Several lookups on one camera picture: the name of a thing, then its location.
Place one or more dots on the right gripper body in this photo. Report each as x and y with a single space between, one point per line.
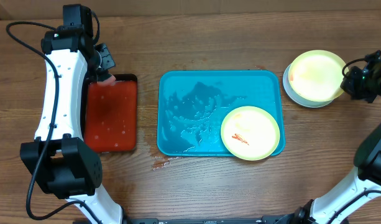
362 86

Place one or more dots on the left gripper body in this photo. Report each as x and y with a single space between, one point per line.
104 61

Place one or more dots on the green plate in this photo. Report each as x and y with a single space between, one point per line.
250 133
316 75

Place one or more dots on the light blue plate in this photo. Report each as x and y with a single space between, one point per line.
296 97

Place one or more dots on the red sponge with dark scourer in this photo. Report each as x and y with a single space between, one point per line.
107 81

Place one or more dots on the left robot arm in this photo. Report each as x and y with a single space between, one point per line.
58 158

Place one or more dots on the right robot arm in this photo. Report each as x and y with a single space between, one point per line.
361 185

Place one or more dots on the black tray with red liquid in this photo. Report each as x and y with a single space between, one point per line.
111 115

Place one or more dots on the blue plastic tray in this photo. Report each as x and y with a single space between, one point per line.
193 104

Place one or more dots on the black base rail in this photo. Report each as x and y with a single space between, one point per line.
268 219

